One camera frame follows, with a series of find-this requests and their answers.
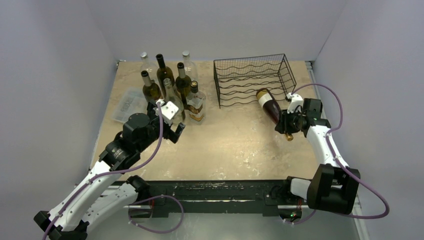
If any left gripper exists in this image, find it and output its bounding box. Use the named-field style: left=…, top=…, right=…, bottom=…
left=136, top=99, right=184, bottom=152

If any red bottle gold cap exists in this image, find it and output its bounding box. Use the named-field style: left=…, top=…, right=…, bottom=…
left=255, top=88, right=294, bottom=141

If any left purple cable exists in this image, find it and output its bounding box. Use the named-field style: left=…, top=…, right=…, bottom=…
left=41, top=101, right=185, bottom=240

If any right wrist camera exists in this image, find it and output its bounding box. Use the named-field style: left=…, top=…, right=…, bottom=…
left=286, top=92, right=304, bottom=114

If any dark green wine bottle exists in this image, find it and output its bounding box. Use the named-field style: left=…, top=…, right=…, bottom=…
left=155, top=54, right=175, bottom=91

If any clear plastic organizer box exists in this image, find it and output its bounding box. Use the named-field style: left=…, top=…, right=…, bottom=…
left=111, top=87, right=148, bottom=123

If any purple cable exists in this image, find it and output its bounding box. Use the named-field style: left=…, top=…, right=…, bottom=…
left=281, top=83, right=390, bottom=226
left=41, top=101, right=185, bottom=240

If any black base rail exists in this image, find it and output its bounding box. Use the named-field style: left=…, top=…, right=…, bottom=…
left=129, top=179, right=308, bottom=220

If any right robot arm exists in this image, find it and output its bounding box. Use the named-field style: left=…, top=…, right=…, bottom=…
left=275, top=93, right=359, bottom=215

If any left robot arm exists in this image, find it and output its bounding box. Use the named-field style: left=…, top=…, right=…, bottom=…
left=34, top=113, right=185, bottom=240

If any green bottle silver cap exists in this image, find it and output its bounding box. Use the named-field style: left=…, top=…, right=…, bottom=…
left=141, top=70, right=162, bottom=103

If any clear glass bottle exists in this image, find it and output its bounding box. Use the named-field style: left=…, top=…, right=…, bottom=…
left=140, top=52, right=159, bottom=83
left=182, top=50, right=199, bottom=82

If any clear slim bottle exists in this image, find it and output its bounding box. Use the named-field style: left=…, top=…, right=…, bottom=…
left=163, top=78, right=186, bottom=125

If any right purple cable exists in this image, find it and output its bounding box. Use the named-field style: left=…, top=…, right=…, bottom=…
left=281, top=83, right=390, bottom=226

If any black wire wine rack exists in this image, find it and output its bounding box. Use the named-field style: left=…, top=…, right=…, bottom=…
left=213, top=53, right=297, bottom=108

